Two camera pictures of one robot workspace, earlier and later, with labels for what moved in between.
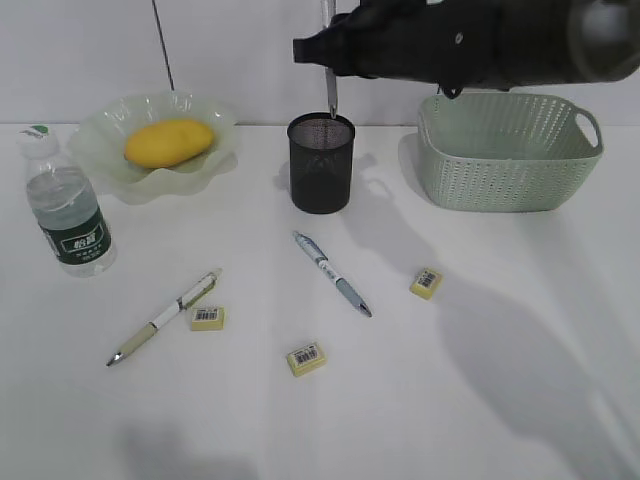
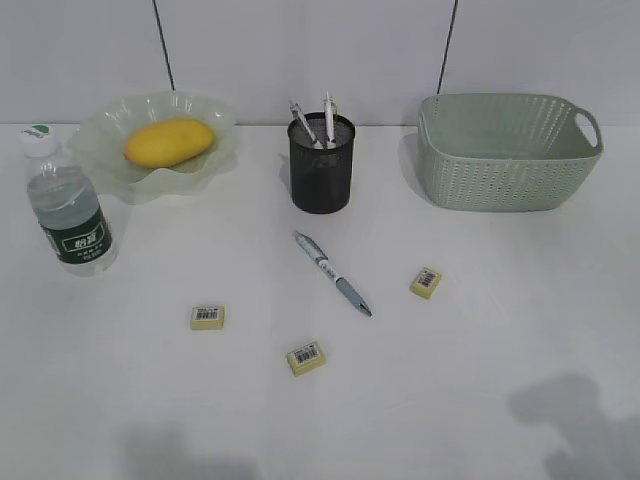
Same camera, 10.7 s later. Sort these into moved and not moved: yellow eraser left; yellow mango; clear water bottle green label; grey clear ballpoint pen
Moved: grey clear ballpoint pen
Not moved: yellow mango; clear water bottle green label; yellow eraser left
